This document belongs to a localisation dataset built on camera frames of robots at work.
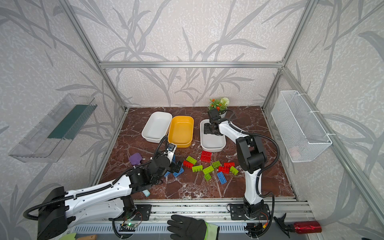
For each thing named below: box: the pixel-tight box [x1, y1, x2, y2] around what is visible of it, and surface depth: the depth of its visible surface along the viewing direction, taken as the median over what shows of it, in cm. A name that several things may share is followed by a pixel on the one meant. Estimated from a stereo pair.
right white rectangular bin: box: [200, 119, 227, 152], surface depth 96 cm
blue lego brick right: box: [217, 171, 228, 185], surface depth 85 cm
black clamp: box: [273, 212, 295, 239], surface depth 69 cm
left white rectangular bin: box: [141, 111, 173, 144], surface depth 108 cm
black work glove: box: [167, 214, 220, 240], surface depth 70 cm
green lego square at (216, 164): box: [212, 160, 222, 169], surface depth 91 cm
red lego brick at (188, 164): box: [183, 160, 194, 169], surface depth 89 cm
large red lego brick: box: [200, 150, 213, 163], surface depth 94 cm
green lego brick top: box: [186, 155, 198, 165], surface depth 93 cm
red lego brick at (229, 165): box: [223, 162, 236, 168], surface depth 89 cm
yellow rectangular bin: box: [168, 116, 195, 148], surface depth 107 cm
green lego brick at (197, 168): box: [192, 165, 203, 173], surface depth 88 cm
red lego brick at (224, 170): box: [218, 166, 230, 174], surface depth 88 cm
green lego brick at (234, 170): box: [230, 166, 239, 176], surface depth 88 cm
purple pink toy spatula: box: [129, 152, 142, 165], surface depth 95 cm
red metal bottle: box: [293, 220, 322, 234], surface depth 68 cm
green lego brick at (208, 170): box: [202, 165, 214, 175], surface depth 88 cm
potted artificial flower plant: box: [207, 97, 230, 118], surface depth 104 cm
